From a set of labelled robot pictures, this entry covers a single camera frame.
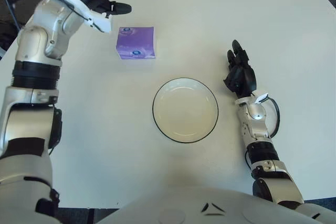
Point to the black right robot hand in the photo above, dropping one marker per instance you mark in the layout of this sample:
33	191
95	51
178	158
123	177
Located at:
242	78

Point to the purple tissue paper pack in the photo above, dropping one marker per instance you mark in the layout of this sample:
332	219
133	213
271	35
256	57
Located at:
135	41

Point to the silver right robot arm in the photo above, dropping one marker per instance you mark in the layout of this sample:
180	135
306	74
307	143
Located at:
258	129

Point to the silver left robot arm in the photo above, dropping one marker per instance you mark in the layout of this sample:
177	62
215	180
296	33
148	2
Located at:
39	51

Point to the white plate with black rim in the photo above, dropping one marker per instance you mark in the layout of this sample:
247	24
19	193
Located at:
185	111

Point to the black bag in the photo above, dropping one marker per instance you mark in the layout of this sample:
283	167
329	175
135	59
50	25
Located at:
6	35

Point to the grey robot torso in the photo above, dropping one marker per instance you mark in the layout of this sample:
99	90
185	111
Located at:
199	208

